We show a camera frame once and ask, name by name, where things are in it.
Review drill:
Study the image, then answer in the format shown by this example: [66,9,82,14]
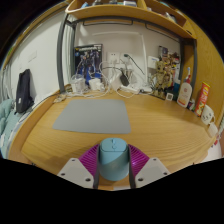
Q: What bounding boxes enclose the black power adapter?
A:
[119,72,130,87]

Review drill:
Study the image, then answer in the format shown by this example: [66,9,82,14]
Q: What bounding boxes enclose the white power strip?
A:
[119,83,141,95]

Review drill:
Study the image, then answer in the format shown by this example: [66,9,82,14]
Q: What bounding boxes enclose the robot model kit box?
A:
[73,43,104,84]

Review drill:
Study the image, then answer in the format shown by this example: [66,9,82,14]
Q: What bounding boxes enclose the grey mouse pad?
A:
[51,98,132,135]

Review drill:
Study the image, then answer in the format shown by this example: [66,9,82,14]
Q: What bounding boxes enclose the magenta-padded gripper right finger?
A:
[128,143,172,190]

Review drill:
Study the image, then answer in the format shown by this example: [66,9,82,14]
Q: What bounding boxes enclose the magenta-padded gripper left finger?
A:
[57,143,101,190]

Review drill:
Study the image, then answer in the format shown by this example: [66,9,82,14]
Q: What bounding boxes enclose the white lotion bottle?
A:
[176,67,194,108]

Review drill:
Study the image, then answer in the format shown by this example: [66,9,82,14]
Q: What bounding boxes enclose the white mug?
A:
[200,104,216,126]

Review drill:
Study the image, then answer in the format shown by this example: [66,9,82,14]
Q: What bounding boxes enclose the black backpack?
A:
[14,68,35,114]

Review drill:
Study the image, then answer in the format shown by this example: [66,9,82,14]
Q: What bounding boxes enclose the white desk lamp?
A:
[92,31,154,94]

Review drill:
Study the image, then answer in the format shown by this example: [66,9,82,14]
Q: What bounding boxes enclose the wooden shelf unit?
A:
[64,0,198,40]

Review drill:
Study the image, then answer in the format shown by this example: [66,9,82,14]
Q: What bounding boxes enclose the white charger block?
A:
[88,77,106,92]

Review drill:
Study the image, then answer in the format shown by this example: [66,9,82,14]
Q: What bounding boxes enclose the grey metal shelf frame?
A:
[55,13,198,95]

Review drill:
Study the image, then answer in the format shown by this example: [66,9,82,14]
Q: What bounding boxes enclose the white wall socket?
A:
[120,51,133,64]
[107,50,121,64]

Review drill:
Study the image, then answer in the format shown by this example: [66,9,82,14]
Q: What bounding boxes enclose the clear dome-lid cup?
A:
[70,73,87,94]

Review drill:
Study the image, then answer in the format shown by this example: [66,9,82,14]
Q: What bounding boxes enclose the black power cable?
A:
[123,53,146,76]

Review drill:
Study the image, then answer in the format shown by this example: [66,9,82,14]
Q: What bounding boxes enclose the white charging cable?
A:
[63,84,111,100]

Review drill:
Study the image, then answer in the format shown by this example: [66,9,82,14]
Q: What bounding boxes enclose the teal bed blanket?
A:
[0,98,21,158]

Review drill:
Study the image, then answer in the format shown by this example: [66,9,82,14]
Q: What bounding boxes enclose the light blue computer mouse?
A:
[98,137,130,182]

